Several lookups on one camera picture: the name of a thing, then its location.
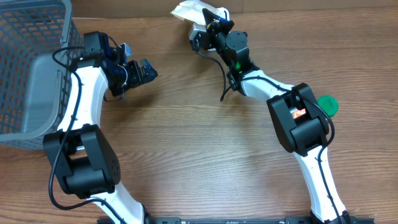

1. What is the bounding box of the beige snack pouch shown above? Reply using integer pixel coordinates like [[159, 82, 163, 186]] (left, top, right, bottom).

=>
[[171, 0, 230, 25]]

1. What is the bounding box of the green lid jar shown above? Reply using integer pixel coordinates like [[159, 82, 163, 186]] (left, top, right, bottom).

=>
[[317, 95, 339, 117]]

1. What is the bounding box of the orange Kleenex tissue pack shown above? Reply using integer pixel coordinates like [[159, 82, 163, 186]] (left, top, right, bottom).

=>
[[290, 109, 307, 119]]

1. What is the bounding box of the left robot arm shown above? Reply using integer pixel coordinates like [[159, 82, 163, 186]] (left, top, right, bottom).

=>
[[43, 31, 158, 223]]

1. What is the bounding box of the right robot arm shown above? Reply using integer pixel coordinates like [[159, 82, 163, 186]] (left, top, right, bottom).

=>
[[190, 8, 352, 223]]

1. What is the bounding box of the white barcode scanner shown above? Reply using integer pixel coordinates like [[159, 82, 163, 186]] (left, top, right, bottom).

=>
[[202, 8, 234, 50]]

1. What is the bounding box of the grey plastic mesh basket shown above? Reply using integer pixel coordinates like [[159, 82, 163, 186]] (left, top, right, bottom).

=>
[[1, 0, 83, 149]]

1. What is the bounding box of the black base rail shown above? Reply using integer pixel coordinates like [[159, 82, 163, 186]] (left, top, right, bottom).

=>
[[96, 216, 375, 224]]

